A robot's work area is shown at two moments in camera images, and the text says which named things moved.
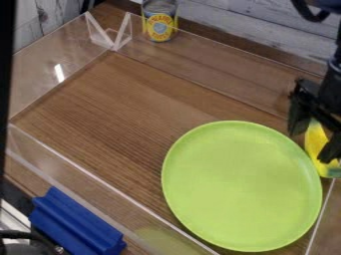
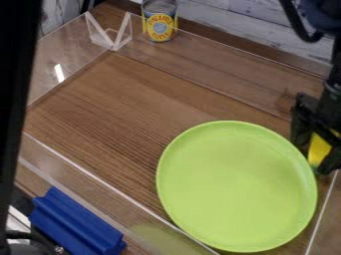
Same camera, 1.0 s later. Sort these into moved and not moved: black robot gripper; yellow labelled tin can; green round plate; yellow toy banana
Moved: black robot gripper
Not moved: green round plate; yellow toy banana; yellow labelled tin can
